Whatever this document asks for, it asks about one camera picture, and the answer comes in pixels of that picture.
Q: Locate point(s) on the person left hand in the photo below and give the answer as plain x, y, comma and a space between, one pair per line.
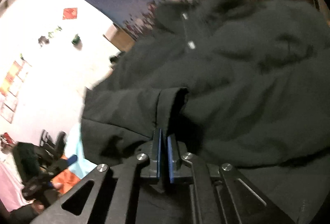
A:
26, 213

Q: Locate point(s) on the colourful patchwork bed quilt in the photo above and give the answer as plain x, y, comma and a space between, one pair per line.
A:
73, 175

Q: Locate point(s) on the dark paper wall cutouts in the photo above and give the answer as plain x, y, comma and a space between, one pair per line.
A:
44, 39

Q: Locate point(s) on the black item on table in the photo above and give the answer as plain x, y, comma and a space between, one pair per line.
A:
115, 59

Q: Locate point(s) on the red diamond wall decoration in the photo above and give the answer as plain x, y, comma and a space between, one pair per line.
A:
70, 13

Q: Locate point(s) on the black padded winter jacket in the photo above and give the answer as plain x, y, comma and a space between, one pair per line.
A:
237, 81

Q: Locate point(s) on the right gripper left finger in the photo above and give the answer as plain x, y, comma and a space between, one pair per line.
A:
109, 194

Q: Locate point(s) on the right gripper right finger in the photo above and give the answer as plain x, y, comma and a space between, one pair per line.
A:
220, 194

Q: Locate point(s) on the wall posters at left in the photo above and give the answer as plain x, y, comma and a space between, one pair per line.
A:
11, 86

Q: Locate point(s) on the green wall hook holder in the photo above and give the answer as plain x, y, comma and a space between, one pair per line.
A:
76, 40

